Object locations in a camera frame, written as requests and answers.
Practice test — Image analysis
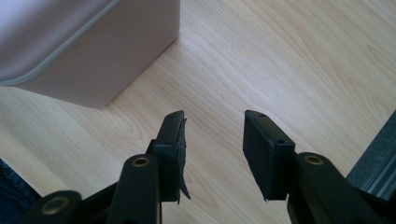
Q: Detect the dark blue cloth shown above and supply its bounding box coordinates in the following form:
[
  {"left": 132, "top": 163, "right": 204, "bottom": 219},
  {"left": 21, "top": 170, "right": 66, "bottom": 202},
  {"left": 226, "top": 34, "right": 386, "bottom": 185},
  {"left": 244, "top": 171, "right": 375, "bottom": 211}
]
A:
[{"left": 0, "top": 158, "right": 43, "bottom": 224}]

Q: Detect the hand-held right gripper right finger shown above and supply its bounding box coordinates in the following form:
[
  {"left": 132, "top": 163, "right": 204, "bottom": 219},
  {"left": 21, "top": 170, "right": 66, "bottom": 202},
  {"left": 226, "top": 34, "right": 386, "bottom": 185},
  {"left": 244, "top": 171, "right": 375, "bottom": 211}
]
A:
[{"left": 242, "top": 109, "right": 297, "bottom": 202}]

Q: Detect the pale pink storage box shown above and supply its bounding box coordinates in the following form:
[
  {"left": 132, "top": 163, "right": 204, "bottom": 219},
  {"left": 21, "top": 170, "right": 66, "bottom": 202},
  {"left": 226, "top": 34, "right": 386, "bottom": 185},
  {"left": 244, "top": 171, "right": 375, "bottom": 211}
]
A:
[{"left": 0, "top": 0, "right": 181, "bottom": 109}]

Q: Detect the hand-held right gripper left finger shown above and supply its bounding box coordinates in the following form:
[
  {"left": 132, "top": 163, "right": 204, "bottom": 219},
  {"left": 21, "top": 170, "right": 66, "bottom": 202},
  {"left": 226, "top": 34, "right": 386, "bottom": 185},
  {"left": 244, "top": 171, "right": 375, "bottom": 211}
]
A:
[{"left": 145, "top": 109, "right": 191, "bottom": 205}]

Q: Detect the dark grey metal rail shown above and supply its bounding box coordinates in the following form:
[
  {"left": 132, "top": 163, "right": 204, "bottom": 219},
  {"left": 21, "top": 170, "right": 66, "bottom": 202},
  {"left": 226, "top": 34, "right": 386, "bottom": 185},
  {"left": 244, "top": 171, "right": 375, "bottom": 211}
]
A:
[{"left": 346, "top": 110, "right": 396, "bottom": 203}]

